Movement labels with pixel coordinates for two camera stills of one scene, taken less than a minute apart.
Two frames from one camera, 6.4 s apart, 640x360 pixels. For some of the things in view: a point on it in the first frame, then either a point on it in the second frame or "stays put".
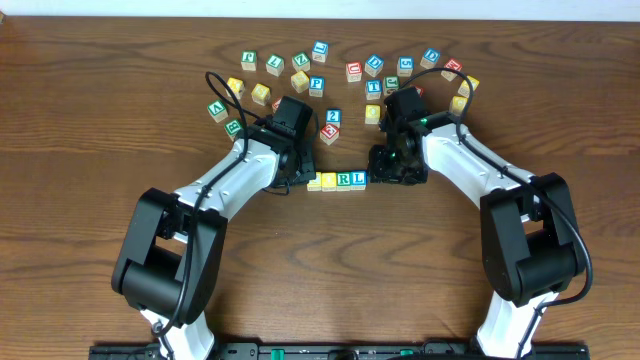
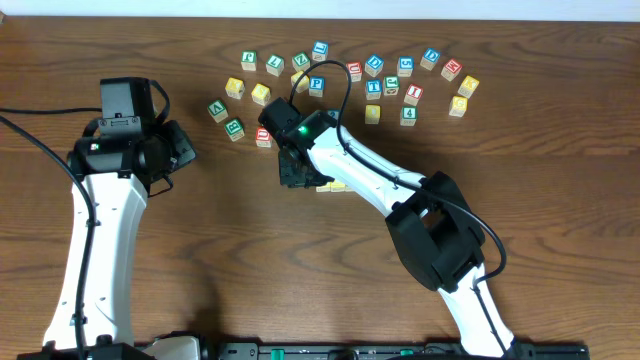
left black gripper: x=305 y=170 -> x=181 y=145
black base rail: x=237 y=351 stays put
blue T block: x=373 y=89 stays put
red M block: x=451 y=64 stays put
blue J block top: x=320 y=51 stays put
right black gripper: x=388 y=170 -> x=295 y=175
